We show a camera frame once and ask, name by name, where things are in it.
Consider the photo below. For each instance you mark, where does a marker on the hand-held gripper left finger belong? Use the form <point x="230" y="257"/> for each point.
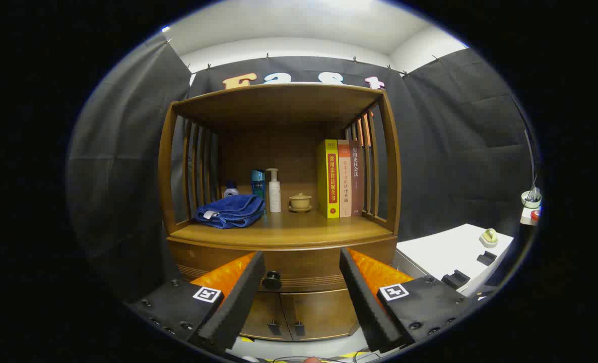
<point x="238" y="302"/>

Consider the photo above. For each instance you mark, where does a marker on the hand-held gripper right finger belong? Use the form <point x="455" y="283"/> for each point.
<point x="367" y="302"/>

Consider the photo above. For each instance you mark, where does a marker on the wooden drawer with black knob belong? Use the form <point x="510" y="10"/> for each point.
<point x="304" y="262"/>

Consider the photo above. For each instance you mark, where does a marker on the wooden cabinet door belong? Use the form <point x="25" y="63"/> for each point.
<point x="324" y="312"/>
<point x="263" y="312"/>

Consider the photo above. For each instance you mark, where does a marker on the white side cabinet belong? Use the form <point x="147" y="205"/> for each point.
<point x="440" y="252"/>

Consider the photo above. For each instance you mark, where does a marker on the wooden countertop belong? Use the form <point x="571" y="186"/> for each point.
<point x="298" y="227"/>

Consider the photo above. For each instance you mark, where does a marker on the wooden cabinet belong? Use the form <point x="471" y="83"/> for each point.
<point x="278" y="106"/>

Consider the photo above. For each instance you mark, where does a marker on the blue folded towel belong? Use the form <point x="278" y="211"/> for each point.
<point x="230" y="212"/>

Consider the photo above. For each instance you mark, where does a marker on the black holder block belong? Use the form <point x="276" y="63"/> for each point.
<point x="455" y="280"/>
<point x="486" y="258"/>

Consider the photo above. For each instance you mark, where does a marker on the small white blue-capped bottle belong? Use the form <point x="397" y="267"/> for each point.
<point x="231" y="190"/>

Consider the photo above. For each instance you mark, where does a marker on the white pump bottle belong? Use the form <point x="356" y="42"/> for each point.
<point x="274" y="194"/>

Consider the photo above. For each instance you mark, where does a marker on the beige lidded teacup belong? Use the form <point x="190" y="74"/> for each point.
<point x="300" y="201"/>

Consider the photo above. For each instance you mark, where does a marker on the teal blue bottle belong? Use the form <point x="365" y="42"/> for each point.
<point x="258" y="184"/>

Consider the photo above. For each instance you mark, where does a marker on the brown book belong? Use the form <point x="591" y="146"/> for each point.
<point x="357" y="176"/>

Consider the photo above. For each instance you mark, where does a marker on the orange and beige book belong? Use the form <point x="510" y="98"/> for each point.
<point x="344" y="176"/>

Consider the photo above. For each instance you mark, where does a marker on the yellow book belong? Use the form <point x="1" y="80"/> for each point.
<point x="326" y="176"/>

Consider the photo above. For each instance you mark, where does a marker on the white bowl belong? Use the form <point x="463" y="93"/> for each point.
<point x="531" y="199"/>

